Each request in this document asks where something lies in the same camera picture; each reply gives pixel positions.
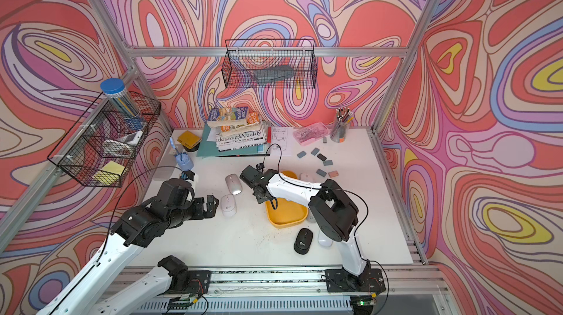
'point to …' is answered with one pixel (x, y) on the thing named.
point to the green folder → (210, 149)
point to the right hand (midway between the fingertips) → (272, 196)
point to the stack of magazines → (234, 128)
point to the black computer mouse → (303, 240)
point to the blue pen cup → (185, 162)
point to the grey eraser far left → (301, 154)
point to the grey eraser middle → (328, 162)
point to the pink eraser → (333, 173)
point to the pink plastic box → (306, 134)
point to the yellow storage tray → (289, 214)
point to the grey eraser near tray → (322, 173)
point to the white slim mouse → (323, 240)
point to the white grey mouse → (234, 184)
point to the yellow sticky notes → (109, 174)
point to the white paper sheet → (283, 136)
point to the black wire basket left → (100, 148)
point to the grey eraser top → (315, 150)
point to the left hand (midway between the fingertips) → (209, 202)
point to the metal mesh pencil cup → (343, 118)
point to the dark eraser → (321, 157)
